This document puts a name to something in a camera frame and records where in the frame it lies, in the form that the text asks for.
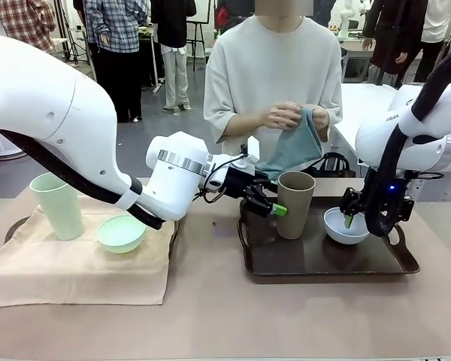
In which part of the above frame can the blue-grey cloth mat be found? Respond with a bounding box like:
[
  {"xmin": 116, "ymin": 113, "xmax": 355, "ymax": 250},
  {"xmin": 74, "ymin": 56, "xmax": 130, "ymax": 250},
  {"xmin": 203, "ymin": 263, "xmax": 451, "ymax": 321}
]
[{"xmin": 255, "ymin": 106, "xmax": 325, "ymax": 182}]

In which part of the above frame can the black easel stand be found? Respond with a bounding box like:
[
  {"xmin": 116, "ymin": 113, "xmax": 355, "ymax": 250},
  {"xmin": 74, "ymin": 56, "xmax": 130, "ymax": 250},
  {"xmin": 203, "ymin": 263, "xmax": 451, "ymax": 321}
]
[{"xmin": 185, "ymin": 20, "xmax": 212, "ymax": 73}]

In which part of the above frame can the bystander in white shirt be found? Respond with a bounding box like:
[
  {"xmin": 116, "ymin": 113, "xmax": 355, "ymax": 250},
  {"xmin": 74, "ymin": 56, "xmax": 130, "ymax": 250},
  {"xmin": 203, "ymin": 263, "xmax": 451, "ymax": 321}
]
[{"xmin": 412, "ymin": 0, "xmax": 451, "ymax": 83}]

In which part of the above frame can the beige cloth mat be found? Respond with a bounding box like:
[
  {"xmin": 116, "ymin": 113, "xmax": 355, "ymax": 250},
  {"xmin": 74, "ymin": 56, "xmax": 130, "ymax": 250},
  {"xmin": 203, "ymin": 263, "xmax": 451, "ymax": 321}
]
[{"xmin": 0, "ymin": 195, "xmax": 176, "ymax": 310}]

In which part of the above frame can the white bowl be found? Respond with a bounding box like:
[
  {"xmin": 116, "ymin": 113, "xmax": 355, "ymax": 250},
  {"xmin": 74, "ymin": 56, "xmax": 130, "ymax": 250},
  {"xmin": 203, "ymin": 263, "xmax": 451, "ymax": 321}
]
[{"xmin": 323, "ymin": 207, "xmax": 371, "ymax": 247}]

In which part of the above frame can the bystander in black top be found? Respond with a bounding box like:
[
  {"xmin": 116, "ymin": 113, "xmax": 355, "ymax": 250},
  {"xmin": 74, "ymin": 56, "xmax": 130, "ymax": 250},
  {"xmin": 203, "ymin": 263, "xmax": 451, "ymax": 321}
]
[{"xmin": 150, "ymin": 0, "xmax": 198, "ymax": 112}]

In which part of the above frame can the bystander in dark coat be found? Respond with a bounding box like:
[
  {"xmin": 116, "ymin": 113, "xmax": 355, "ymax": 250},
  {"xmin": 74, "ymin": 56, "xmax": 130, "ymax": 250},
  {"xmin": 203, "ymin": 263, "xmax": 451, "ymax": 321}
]
[{"xmin": 362, "ymin": 0, "xmax": 430, "ymax": 88}]

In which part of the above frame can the black right arm cable sleeve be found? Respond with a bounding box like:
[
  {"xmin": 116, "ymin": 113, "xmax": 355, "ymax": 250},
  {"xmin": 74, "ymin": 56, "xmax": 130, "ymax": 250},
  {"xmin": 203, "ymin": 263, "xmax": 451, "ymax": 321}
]
[{"xmin": 363, "ymin": 44, "xmax": 451, "ymax": 238}]

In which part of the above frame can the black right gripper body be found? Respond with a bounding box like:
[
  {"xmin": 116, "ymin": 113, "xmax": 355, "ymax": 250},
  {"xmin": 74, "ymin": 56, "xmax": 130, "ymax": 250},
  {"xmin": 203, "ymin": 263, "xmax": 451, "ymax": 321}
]
[{"xmin": 382, "ymin": 179, "xmax": 416, "ymax": 226}]

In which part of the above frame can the brown tall cup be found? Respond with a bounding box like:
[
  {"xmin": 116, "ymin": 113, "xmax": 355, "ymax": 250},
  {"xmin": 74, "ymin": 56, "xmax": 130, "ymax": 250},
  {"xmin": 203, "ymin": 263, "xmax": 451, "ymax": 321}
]
[{"xmin": 277, "ymin": 171, "xmax": 317, "ymax": 241}]

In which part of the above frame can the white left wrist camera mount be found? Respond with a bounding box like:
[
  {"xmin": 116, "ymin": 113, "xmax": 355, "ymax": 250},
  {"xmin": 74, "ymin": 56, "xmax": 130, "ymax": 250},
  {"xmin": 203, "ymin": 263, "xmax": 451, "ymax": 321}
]
[{"xmin": 244, "ymin": 136, "xmax": 262, "ymax": 168}]

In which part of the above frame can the black bag with straps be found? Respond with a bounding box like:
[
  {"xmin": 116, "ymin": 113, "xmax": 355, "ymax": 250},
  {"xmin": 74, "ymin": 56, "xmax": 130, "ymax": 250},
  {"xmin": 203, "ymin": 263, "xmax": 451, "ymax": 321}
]
[{"xmin": 304, "ymin": 153, "xmax": 356, "ymax": 180}]

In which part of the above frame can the white background table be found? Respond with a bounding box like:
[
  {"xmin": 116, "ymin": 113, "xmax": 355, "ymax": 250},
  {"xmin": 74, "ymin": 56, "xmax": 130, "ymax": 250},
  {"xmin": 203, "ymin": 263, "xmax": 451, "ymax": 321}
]
[{"xmin": 334, "ymin": 83, "xmax": 400, "ymax": 152}]

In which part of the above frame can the black arm cable sleeve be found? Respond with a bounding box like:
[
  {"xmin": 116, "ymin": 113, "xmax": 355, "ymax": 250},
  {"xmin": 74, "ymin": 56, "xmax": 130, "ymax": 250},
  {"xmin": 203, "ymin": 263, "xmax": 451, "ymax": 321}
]
[
  {"xmin": 363, "ymin": 44, "xmax": 451, "ymax": 238},
  {"xmin": 0, "ymin": 128, "xmax": 163, "ymax": 232}
]

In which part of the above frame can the person's left hand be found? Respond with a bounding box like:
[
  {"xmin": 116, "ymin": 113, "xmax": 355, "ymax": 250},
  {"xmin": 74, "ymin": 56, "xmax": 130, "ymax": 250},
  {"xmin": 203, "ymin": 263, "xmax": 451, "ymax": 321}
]
[{"xmin": 310, "ymin": 106, "xmax": 331, "ymax": 132}]

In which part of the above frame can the black left arm cable sleeve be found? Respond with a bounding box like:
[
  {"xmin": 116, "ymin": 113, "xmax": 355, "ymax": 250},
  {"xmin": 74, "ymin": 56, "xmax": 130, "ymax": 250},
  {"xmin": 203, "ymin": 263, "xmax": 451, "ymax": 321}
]
[{"xmin": 0, "ymin": 128, "xmax": 163, "ymax": 232}]

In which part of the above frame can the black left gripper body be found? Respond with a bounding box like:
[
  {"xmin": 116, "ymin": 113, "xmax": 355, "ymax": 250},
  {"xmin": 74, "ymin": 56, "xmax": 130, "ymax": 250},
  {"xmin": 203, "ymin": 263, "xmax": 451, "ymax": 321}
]
[{"xmin": 223, "ymin": 164, "xmax": 276, "ymax": 203}]

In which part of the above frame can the light green tall cup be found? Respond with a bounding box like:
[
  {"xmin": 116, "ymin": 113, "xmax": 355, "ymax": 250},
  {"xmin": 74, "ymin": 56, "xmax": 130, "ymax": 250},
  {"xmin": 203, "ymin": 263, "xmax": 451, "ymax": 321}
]
[{"xmin": 29, "ymin": 172, "xmax": 86, "ymax": 241}]

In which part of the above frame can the bystander with red bag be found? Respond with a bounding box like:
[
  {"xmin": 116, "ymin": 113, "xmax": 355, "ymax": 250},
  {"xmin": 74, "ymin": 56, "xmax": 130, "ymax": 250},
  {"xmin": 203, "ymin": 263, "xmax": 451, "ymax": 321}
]
[{"xmin": 214, "ymin": 0, "xmax": 256, "ymax": 32}]

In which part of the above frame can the bystander in blue plaid shirt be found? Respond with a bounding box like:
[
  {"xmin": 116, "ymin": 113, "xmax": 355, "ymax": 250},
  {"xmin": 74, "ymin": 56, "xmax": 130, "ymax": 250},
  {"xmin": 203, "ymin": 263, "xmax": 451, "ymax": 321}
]
[{"xmin": 83, "ymin": 0, "xmax": 152, "ymax": 124}]

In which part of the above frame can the person's right hand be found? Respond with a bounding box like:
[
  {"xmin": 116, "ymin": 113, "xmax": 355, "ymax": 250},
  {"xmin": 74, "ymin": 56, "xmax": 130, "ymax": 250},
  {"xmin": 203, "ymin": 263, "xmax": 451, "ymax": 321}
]
[{"xmin": 262, "ymin": 102, "xmax": 302, "ymax": 132}]

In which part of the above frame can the white air purifier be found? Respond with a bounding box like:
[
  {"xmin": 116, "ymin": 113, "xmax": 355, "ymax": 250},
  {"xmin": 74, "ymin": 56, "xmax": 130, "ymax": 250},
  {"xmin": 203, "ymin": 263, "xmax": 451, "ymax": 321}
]
[{"xmin": 0, "ymin": 129, "xmax": 28, "ymax": 162}]

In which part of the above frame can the person's right forearm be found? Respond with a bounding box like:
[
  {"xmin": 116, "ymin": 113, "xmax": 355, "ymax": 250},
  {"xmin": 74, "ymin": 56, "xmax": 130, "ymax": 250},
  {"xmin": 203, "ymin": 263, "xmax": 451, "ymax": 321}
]
[{"xmin": 221, "ymin": 111, "xmax": 271, "ymax": 146}]

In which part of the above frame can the person in cream sweater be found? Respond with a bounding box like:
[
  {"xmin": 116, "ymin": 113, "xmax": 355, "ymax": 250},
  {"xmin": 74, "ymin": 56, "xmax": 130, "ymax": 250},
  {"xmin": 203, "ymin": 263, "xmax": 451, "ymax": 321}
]
[{"xmin": 203, "ymin": 0, "xmax": 344, "ymax": 159}]

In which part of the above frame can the light green bowl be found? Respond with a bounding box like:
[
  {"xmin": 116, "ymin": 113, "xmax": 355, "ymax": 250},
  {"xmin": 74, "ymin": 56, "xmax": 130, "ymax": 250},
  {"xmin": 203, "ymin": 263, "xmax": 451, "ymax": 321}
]
[{"xmin": 95, "ymin": 214, "xmax": 148, "ymax": 254}]

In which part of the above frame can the dark brown plastic tray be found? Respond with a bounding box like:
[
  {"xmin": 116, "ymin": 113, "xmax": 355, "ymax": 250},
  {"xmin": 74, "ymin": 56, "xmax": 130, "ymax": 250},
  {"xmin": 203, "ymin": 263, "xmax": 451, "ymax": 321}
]
[
  {"xmin": 5, "ymin": 216, "xmax": 182, "ymax": 261},
  {"xmin": 237, "ymin": 195, "xmax": 421, "ymax": 278}
]

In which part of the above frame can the bystander in red plaid shirt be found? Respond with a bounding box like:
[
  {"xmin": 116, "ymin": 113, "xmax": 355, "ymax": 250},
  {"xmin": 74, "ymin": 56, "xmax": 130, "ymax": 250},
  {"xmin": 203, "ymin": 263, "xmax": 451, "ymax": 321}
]
[{"xmin": 0, "ymin": 0, "xmax": 58, "ymax": 57}]

